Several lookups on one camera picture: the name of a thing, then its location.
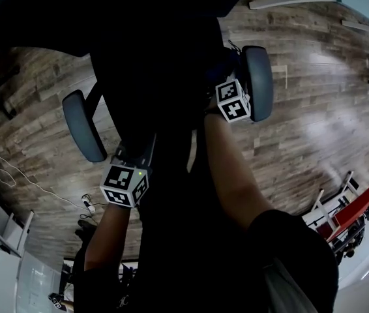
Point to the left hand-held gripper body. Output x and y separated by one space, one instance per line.
122 181

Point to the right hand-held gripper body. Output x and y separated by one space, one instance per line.
233 101

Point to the grey office chair armrest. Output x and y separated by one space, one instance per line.
81 126
260 77

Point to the person's right forearm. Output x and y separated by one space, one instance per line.
233 174

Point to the person's left forearm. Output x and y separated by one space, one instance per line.
106 240

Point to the white power strip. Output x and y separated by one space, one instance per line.
89 206

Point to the person's black shirt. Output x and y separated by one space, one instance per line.
204 272

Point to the glass top table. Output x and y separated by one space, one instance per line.
38 285

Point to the spare hand-held gripper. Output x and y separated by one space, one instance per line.
56 302

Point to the white bar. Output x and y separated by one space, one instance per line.
362 25

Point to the red and white table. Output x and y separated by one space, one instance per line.
350 215

